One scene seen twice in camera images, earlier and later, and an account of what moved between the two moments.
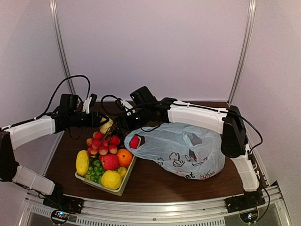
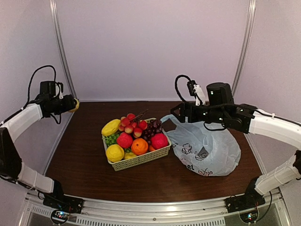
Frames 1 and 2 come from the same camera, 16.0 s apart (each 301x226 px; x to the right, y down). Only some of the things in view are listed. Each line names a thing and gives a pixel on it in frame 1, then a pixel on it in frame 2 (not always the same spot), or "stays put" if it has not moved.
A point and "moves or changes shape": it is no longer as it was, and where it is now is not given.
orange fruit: [124, 157] to [139, 146]
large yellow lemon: [111, 180] to [114, 153]
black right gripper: [119, 120] to [185, 107]
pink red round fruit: [134, 141] to [159, 140]
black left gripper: [96, 115] to [68, 104]
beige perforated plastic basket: [119, 192] to [135, 160]
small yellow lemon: [122, 171] to [128, 155]
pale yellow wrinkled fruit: [104, 127] to [77, 106]
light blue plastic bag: [190, 151] moves or changes shape
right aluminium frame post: [251, 10] stays put
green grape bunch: [95, 171] to [111, 140]
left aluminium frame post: [54, 15] stays put
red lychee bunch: [96, 144] moves or changes shape
